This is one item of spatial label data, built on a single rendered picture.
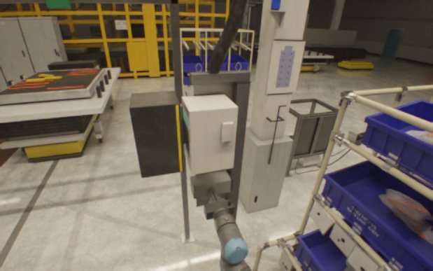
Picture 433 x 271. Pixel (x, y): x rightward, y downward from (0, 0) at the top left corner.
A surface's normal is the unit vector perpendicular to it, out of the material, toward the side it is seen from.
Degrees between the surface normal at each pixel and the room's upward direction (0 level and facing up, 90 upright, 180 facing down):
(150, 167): 90
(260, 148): 90
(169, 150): 90
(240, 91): 90
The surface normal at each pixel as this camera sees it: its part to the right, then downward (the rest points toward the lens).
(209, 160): 0.29, 0.47
